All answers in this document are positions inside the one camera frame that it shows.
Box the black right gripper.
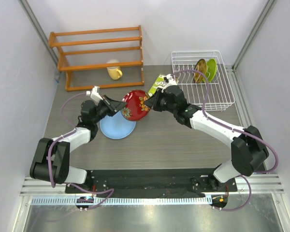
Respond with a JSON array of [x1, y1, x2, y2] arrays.
[[144, 88, 176, 115]]

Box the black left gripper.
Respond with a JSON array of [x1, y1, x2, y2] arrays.
[[93, 96, 127, 124]]

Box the light blue plate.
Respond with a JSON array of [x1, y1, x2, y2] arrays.
[[100, 113, 136, 140]]

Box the red floral plate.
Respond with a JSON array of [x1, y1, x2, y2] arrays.
[[121, 89, 150, 121]]

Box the yellow patterned plate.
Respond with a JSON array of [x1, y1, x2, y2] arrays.
[[194, 58, 207, 83]]

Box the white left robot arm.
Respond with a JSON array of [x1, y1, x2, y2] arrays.
[[29, 95, 127, 193]]

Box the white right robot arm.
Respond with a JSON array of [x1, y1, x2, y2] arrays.
[[144, 86, 269, 191]]

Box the orange wooden shelf rack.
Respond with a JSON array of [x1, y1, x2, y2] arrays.
[[48, 25, 145, 92]]

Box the green book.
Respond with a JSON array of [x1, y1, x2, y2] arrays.
[[147, 74, 167, 97]]

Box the yellow mug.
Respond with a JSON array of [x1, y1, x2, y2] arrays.
[[107, 59, 123, 80]]

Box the lime green plate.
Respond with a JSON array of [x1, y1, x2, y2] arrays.
[[205, 58, 218, 82]]

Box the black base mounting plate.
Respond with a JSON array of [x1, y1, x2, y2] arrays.
[[65, 168, 238, 199]]

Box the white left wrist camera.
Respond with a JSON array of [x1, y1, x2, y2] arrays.
[[86, 86, 103, 103]]

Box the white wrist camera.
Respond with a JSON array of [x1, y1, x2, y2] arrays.
[[86, 86, 103, 103], [163, 74, 177, 88]]

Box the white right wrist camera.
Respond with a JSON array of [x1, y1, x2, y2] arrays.
[[163, 74, 177, 88]]

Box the white wire dish rack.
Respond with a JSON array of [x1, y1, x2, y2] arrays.
[[171, 50, 235, 111]]

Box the slotted cable duct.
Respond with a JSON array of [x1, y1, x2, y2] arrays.
[[31, 195, 212, 206]]

